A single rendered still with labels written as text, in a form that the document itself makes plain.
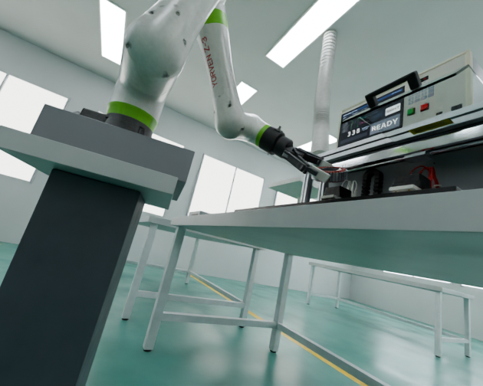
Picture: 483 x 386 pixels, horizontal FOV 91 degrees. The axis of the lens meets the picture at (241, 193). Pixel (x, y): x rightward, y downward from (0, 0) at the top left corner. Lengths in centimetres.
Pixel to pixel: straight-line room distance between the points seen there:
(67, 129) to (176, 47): 28
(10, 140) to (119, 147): 17
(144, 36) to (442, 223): 58
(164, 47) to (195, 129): 516
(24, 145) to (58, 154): 5
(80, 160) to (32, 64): 537
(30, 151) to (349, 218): 58
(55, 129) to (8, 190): 467
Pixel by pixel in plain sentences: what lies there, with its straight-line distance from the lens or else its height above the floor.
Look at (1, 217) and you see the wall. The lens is 526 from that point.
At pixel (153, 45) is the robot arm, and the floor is 98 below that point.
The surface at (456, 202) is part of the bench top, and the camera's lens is 37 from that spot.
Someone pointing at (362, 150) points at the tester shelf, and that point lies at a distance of 97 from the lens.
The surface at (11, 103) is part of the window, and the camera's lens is 562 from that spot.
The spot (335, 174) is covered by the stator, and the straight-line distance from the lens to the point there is 79.
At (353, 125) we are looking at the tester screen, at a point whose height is 122.
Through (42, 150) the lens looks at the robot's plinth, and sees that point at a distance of 57.
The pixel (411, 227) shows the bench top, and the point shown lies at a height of 70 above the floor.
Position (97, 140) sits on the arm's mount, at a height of 78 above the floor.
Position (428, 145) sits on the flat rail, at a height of 102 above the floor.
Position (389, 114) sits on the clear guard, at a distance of 78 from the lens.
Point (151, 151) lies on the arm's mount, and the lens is 57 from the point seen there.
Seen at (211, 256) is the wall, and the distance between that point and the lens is 550.
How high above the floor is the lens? 62
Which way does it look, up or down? 14 degrees up
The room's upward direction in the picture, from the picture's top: 13 degrees clockwise
